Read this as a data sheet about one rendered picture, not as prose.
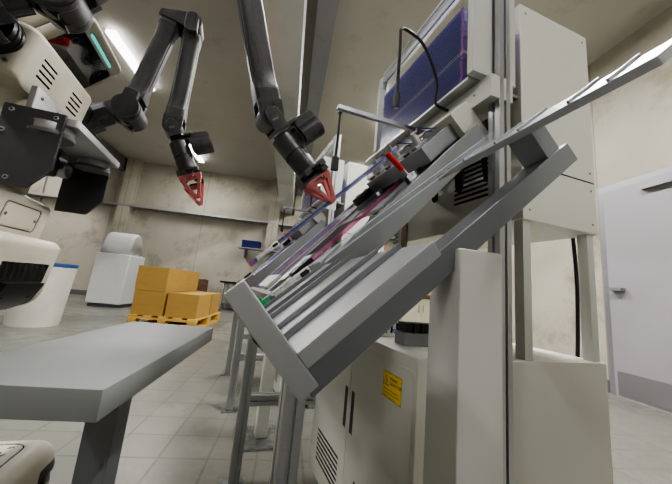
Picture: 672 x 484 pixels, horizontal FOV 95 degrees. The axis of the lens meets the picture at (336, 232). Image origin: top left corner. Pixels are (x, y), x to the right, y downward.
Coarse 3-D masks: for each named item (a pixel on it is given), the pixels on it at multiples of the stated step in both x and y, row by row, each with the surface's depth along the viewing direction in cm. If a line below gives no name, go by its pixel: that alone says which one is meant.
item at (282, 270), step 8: (352, 208) 126; (344, 216) 121; (336, 224) 116; (320, 232) 133; (328, 232) 113; (312, 240) 127; (320, 240) 111; (304, 248) 122; (312, 248) 110; (296, 256) 117; (304, 256) 108; (288, 264) 112; (280, 272) 108; (264, 280) 123; (272, 280) 104; (264, 288) 102
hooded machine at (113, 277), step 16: (112, 240) 623; (128, 240) 629; (96, 256) 605; (112, 256) 610; (128, 256) 616; (96, 272) 601; (112, 272) 606; (128, 272) 618; (96, 288) 596; (112, 288) 601; (128, 288) 626; (96, 304) 595; (112, 304) 598; (128, 304) 643
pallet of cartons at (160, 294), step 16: (144, 272) 436; (160, 272) 437; (176, 272) 462; (192, 272) 528; (144, 288) 432; (160, 288) 433; (176, 288) 468; (192, 288) 536; (144, 304) 428; (160, 304) 430; (176, 304) 434; (192, 304) 436; (208, 304) 487; (128, 320) 420; (144, 320) 467; (160, 320) 424; (176, 320) 426; (192, 320) 429; (208, 320) 493
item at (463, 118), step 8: (464, 104) 88; (456, 112) 86; (464, 112) 87; (472, 112) 88; (440, 120) 93; (448, 120) 87; (456, 120) 86; (464, 120) 87; (472, 120) 88; (440, 128) 91; (456, 128) 87; (464, 128) 86; (424, 136) 97; (408, 144) 105; (400, 152) 110; (376, 168) 127
